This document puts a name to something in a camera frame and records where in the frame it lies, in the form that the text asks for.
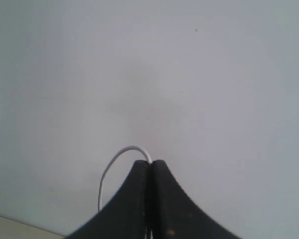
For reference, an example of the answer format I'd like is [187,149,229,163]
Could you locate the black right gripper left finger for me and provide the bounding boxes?
[67,160,150,239]

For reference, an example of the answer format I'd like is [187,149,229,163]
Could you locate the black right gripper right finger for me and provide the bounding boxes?
[149,160,238,239]

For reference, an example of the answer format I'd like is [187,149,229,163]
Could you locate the white wired earphones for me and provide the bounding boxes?
[98,145,152,239]

